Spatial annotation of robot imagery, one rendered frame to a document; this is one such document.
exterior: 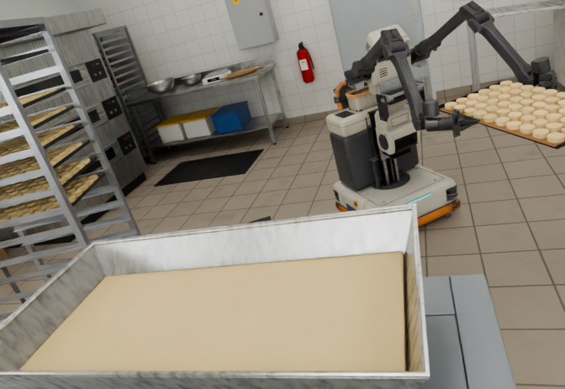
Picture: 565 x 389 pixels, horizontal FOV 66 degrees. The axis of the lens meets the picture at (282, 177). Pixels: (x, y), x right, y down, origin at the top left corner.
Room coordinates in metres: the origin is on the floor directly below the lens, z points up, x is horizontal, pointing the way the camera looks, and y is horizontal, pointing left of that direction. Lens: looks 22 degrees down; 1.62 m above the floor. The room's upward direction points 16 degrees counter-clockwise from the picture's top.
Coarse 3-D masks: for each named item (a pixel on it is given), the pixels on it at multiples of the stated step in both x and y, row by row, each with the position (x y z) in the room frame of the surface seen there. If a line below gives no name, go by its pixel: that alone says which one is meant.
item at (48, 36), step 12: (48, 36) 2.18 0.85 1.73; (60, 60) 2.18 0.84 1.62; (60, 72) 2.19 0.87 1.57; (72, 84) 2.19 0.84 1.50; (72, 96) 2.18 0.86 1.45; (84, 108) 2.20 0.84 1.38; (96, 144) 2.18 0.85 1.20; (108, 180) 2.19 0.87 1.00; (120, 192) 2.19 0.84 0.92; (132, 216) 2.20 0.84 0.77; (132, 228) 2.18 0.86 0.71
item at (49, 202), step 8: (96, 176) 2.12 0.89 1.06; (72, 184) 2.13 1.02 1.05; (80, 184) 2.07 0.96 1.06; (88, 184) 2.05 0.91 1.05; (72, 192) 1.95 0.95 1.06; (80, 192) 1.94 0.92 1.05; (32, 200) 2.04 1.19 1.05; (40, 200) 1.97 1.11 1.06; (48, 200) 1.97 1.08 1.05; (56, 200) 1.90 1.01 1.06; (72, 200) 1.87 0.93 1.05; (0, 208) 2.06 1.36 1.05; (8, 208) 1.98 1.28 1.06; (16, 208) 1.96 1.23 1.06; (24, 208) 1.91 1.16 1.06; (32, 208) 1.89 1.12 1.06; (40, 208) 1.84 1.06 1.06; (48, 208) 1.81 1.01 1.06; (0, 216) 1.91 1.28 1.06; (8, 216) 1.87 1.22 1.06; (16, 216) 1.83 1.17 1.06
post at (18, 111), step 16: (0, 64) 1.76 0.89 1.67; (0, 80) 1.74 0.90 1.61; (16, 96) 1.76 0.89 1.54; (16, 112) 1.74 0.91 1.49; (32, 128) 1.76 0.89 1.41; (32, 144) 1.74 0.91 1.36; (48, 160) 1.76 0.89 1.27; (48, 176) 1.74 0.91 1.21; (64, 192) 1.76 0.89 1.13; (64, 208) 1.74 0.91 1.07; (80, 224) 1.76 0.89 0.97; (80, 240) 1.74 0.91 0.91
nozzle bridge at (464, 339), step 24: (432, 288) 0.52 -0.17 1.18; (456, 288) 0.51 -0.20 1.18; (480, 288) 0.49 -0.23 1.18; (432, 312) 0.47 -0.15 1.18; (456, 312) 0.46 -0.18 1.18; (480, 312) 0.45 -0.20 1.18; (432, 336) 0.43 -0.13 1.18; (456, 336) 0.42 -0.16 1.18; (480, 336) 0.41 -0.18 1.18; (432, 360) 0.40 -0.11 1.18; (456, 360) 0.39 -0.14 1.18; (480, 360) 0.38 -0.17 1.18; (504, 360) 0.37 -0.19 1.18; (432, 384) 0.37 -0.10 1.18; (456, 384) 0.36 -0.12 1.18; (480, 384) 0.35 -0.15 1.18; (504, 384) 0.34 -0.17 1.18
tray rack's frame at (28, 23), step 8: (0, 24) 1.87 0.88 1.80; (8, 24) 1.92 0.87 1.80; (16, 24) 1.97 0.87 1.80; (24, 24) 2.03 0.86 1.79; (32, 24) 2.09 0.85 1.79; (0, 32) 2.21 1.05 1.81; (8, 32) 2.20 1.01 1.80; (24, 232) 2.27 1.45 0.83; (32, 248) 2.26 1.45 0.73; (40, 264) 2.25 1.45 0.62; (8, 272) 2.06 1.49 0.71; (16, 288) 2.05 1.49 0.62
